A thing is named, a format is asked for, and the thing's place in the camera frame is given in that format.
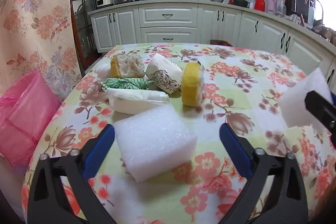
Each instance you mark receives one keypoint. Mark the white tissue ball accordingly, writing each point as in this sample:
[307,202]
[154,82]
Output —
[103,71]

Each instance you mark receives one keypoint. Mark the spray bottle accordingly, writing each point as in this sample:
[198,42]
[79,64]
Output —
[282,7]

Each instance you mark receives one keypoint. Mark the red box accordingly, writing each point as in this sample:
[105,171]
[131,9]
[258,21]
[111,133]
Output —
[220,42]

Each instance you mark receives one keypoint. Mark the white rice cooker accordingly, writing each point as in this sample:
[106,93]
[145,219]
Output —
[105,1]

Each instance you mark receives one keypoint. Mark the floral curtain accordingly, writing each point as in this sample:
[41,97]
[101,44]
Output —
[39,16]

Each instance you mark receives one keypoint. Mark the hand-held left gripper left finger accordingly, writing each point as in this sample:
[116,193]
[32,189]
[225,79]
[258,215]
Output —
[98,153]

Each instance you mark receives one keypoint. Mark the chrome faucet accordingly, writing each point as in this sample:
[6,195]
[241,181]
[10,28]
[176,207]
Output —
[319,2]

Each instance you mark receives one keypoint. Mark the dirty cookware pile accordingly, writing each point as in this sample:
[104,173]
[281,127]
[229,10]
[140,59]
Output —
[323,31]

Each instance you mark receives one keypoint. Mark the white patterned paper box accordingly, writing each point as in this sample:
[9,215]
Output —
[165,74]

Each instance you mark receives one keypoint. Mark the white pump bottle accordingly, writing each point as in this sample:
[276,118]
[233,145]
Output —
[310,15]

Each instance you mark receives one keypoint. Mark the white foam block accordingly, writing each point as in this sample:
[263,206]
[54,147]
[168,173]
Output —
[296,100]
[155,140]

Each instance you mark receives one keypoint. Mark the brown framed glass door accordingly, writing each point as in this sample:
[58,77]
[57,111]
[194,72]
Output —
[72,3]

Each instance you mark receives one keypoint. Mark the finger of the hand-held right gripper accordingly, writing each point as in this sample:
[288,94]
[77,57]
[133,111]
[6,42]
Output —
[320,108]
[333,98]

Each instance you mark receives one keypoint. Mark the yellow sponge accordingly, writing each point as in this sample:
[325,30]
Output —
[190,85]

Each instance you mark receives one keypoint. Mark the small white cup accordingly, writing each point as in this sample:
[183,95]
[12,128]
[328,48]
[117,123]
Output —
[251,5]

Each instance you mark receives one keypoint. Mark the red thermos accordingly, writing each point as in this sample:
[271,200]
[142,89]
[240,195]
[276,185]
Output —
[260,3]

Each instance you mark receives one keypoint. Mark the white lower cabinets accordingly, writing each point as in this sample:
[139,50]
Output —
[168,16]

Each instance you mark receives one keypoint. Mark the pink-lined trash bin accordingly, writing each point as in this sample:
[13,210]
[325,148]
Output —
[21,113]

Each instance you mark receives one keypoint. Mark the green white wrapper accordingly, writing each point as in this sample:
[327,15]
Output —
[123,83]

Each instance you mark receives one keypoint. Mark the pink thermos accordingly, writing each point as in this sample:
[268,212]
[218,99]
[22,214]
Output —
[272,2]

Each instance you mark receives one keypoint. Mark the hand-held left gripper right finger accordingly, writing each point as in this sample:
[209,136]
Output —
[235,153]

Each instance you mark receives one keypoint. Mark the red black casserole pot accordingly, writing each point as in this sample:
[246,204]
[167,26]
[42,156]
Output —
[239,2]

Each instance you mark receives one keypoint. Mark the white tissue pack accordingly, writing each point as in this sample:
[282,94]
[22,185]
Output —
[131,100]

